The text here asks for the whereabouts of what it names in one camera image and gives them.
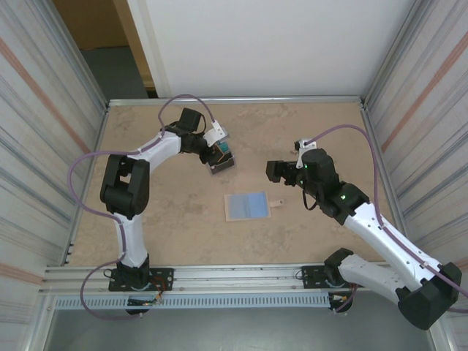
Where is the grey metal shelf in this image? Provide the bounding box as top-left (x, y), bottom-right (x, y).
top-left (42, 309), bottom-right (438, 351)

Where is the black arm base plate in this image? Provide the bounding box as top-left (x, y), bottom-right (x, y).
top-left (108, 268), bottom-right (175, 293)
top-left (300, 265), bottom-right (369, 290)

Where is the thin black cable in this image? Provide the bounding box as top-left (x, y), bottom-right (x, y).
top-left (301, 189), bottom-right (319, 212)

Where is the aluminium mounting rail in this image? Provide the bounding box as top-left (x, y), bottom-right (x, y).
top-left (42, 262), bottom-right (438, 295)

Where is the aluminium table edge rail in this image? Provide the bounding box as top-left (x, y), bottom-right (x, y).
top-left (67, 104), bottom-right (110, 266)
top-left (107, 95), bottom-right (366, 107)
top-left (360, 102), bottom-right (414, 261)

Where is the tan wooden door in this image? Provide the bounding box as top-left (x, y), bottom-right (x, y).
top-left (53, 0), bottom-right (154, 99)

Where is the black VIP card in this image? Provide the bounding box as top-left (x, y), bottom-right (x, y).
top-left (214, 156), bottom-right (235, 173)

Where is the small circuit board with wires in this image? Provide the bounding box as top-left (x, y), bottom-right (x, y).
top-left (127, 291), bottom-right (165, 307)

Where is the grey slotted cable duct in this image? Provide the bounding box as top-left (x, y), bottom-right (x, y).
top-left (53, 294), bottom-right (332, 309)

